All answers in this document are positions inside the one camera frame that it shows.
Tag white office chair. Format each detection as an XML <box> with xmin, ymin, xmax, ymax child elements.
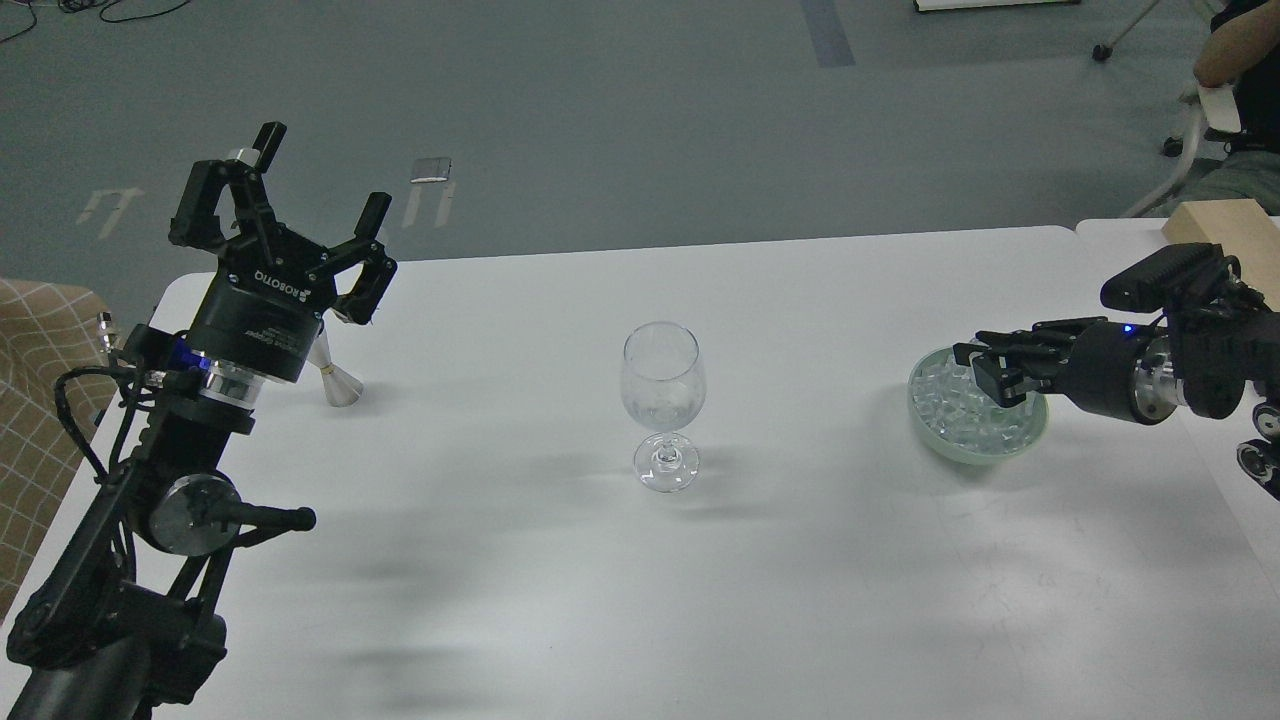
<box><xmin>1092</xmin><ymin>0</ymin><xmax>1242</xmax><ymax>218</ymax></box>

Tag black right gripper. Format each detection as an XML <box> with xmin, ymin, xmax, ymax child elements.
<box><xmin>952</xmin><ymin>316</ymin><xmax>1171</xmax><ymax>425</ymax></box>

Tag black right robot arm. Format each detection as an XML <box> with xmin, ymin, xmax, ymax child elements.
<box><xmin>951</xmin><ymin>243</ymin><xmax>1279</xmax><ymax>497</ymax></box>

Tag clear wine glass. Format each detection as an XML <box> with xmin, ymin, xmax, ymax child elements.
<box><xmin>620</xmin><ymin>322</ymin><xmax>707</xmax><ymax>493</ymax></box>

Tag seated person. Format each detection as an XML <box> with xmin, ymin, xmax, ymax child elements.
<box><xmin>1146</xmin><ymin>1</ymin><xmax>1279</xmax><ymax>218</ymax></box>

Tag black floor cables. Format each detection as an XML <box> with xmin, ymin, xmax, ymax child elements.
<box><xmin>0</xmin><ymin>0</ymin><xmax>191</xmax><ymax>44</ymax></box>

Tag beige checkered chair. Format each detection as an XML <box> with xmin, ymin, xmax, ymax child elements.
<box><xmin>1</xmin><ymin>278</ymin><xmax>108</xmax><ymax>615</ymax></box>

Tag steel double jigger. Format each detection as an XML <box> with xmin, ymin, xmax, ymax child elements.
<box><xmin>306</xmin><ymin>324</ymin><xmax>365</xmax><ymax>407</ymax></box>

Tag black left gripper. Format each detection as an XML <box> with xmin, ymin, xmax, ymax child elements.
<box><xmin>168</xmin><ymin>122</ymin><xmax>398</xmax><ymax>382</ymax></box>

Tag light wooden block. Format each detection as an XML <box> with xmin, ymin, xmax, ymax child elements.
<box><xmin>1161</xmin><ymin>199</ymin><xmax>1279</xmax><ymax>311</ymax></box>

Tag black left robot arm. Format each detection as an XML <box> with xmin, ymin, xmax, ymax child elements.
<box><xmin>6</xmin><ymin>122</ymin><xmax>397</xmax><ymax>719</ymax></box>

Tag green bowl of ice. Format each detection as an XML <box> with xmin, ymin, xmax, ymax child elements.
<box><xmin>906</xmin><ymin>347</ymin><xmax>1050</xmax><ymax>466</ymax></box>

